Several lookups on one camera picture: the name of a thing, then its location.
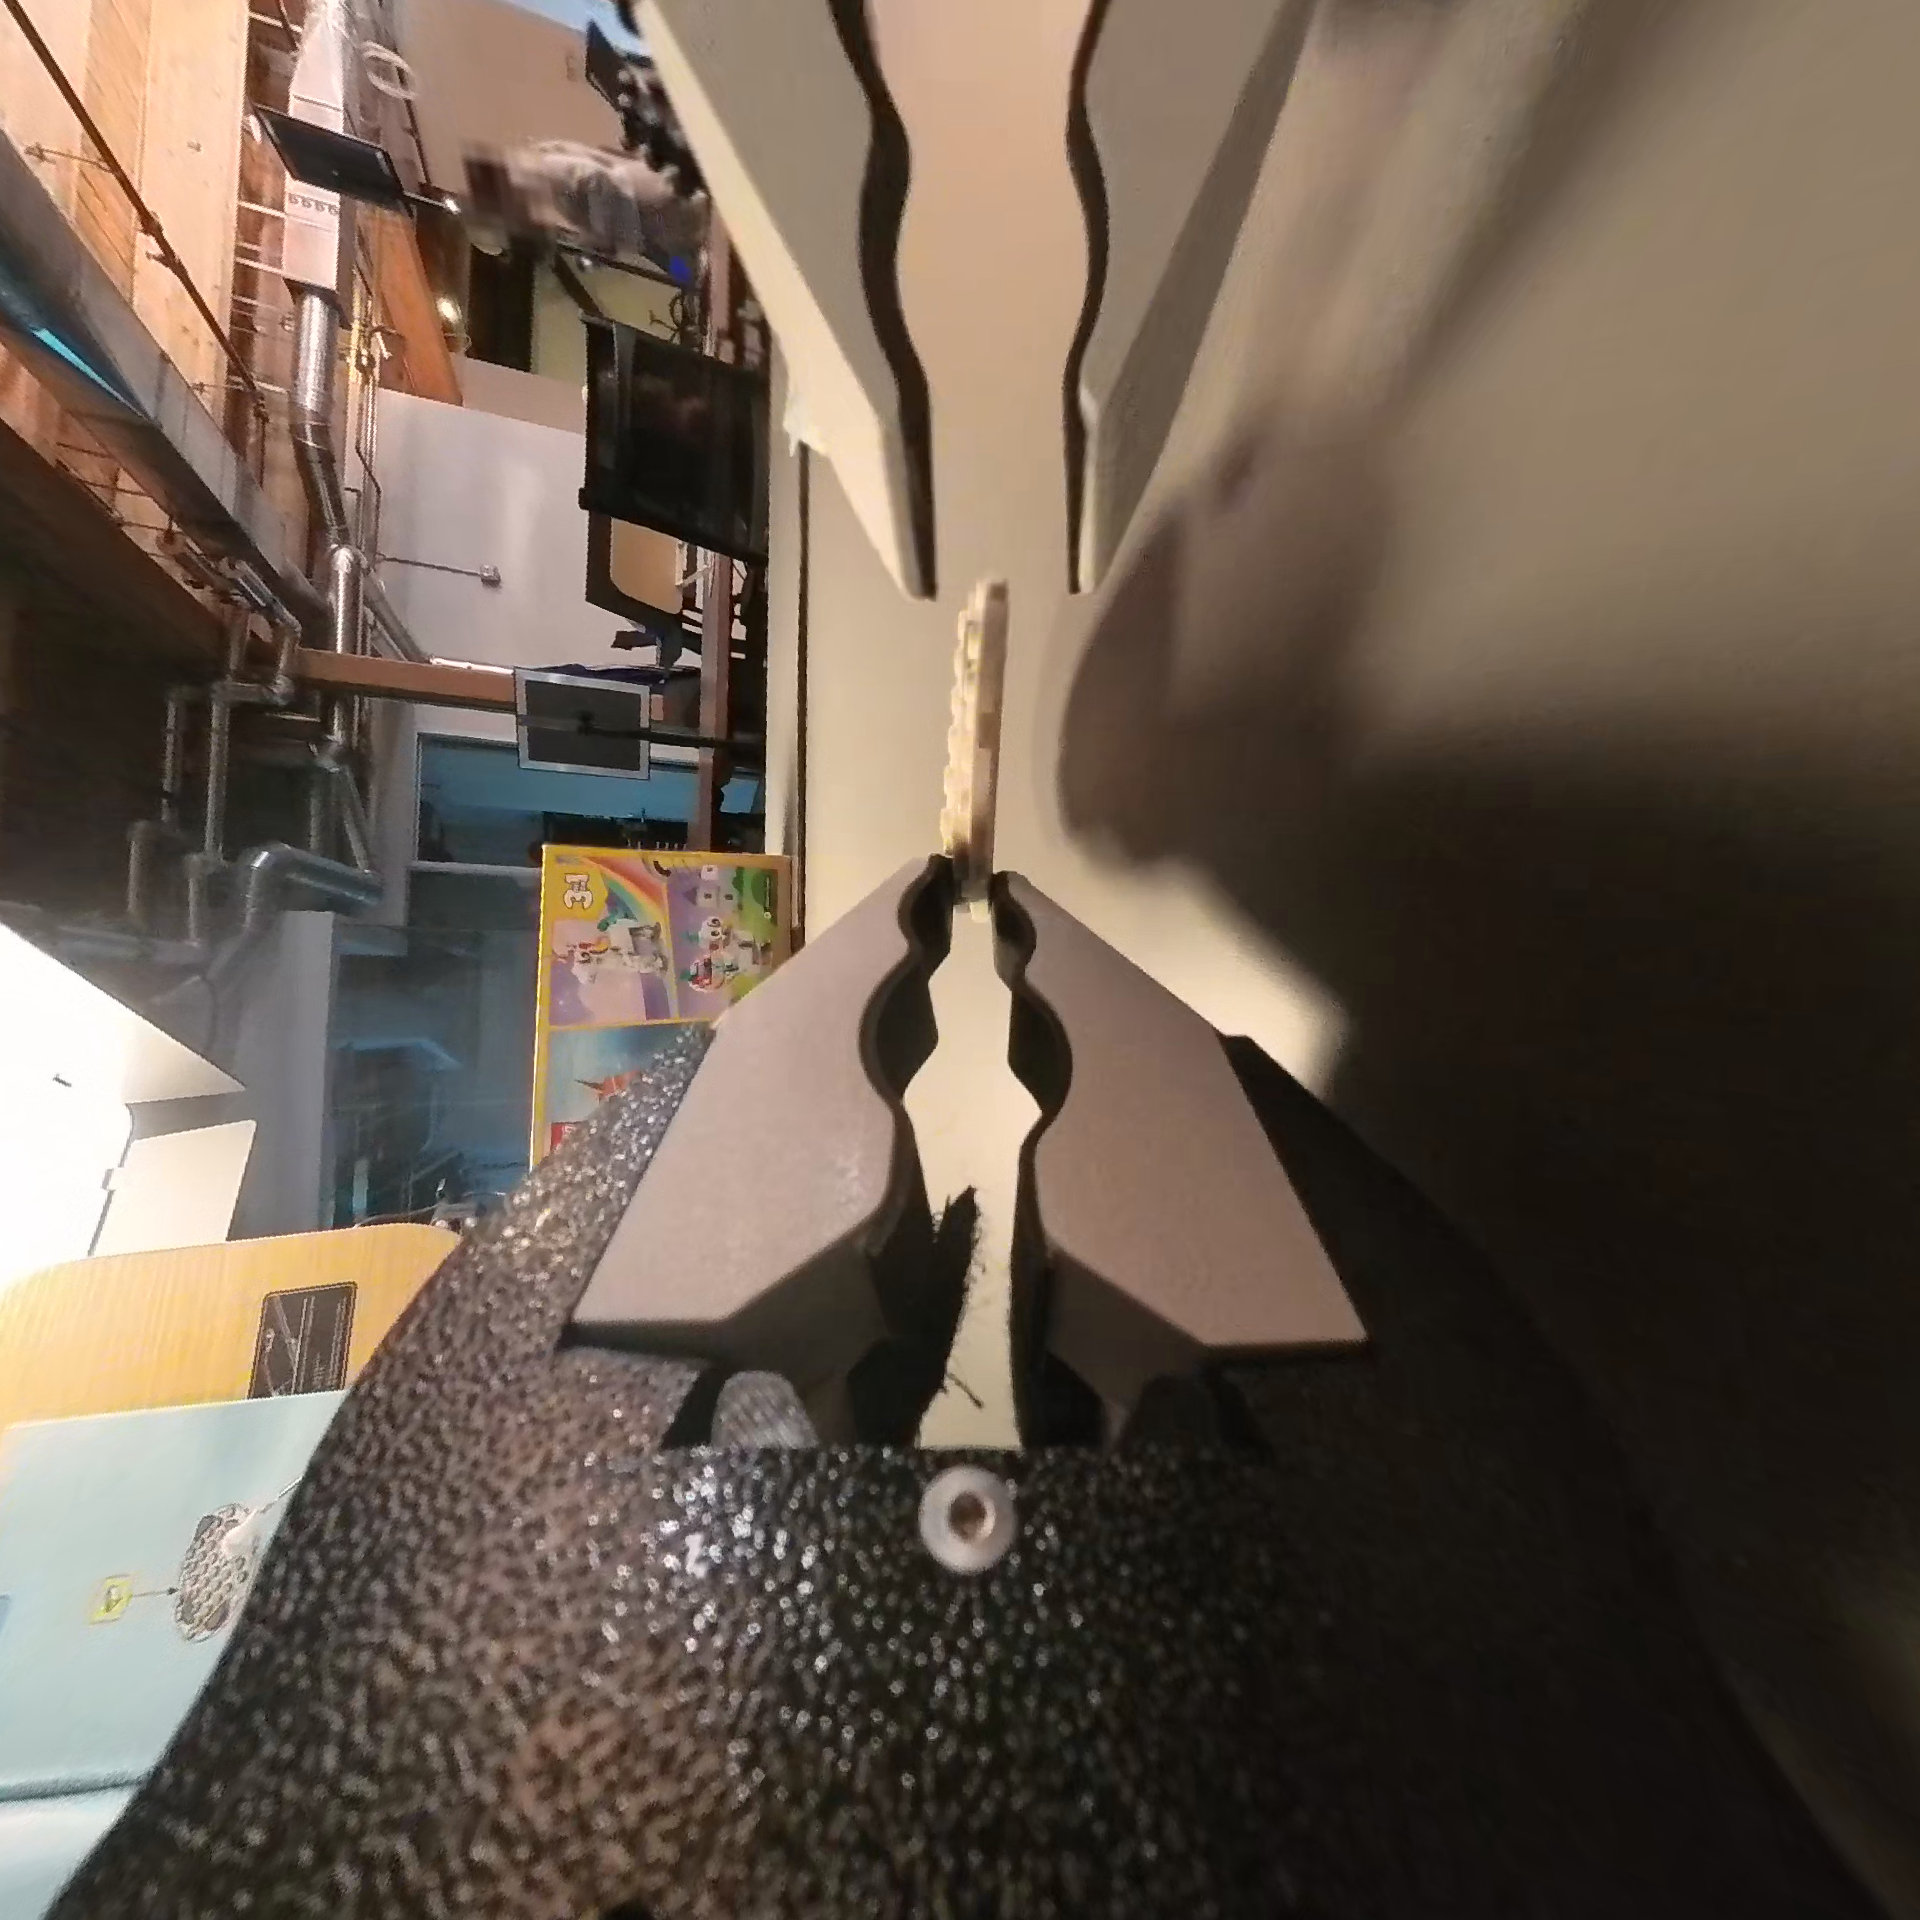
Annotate wooden beam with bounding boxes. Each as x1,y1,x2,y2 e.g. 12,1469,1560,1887
288,645,522,710

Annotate yellow cardboard sheet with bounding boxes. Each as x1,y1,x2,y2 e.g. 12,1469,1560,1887
0,1218,462,1431

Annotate metal duct pipe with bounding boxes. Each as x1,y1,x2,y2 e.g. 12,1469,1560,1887
281,0,378,665

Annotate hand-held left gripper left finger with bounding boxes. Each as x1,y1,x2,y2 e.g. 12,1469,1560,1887
568,859,964,1331

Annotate grey pipes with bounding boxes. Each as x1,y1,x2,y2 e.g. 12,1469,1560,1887
128,659,385,938

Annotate black screen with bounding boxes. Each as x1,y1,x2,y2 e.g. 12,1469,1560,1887
579,319,772,567

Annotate white lego plate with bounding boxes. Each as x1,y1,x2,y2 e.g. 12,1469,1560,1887
937,578,1011,921

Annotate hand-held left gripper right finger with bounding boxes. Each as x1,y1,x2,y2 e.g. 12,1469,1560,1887
995,866,1369,1345

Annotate lego instruction booklet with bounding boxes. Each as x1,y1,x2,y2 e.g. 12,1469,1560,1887
0,1386,358,1807

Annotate small grey monitor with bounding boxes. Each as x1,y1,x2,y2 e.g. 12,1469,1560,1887
511,666,658,781

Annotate colourful lego box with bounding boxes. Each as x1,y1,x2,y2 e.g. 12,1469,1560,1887
528,842,800,1174

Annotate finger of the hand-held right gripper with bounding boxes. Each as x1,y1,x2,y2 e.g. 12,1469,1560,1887
638,0,943,595
1063,0,1327,595

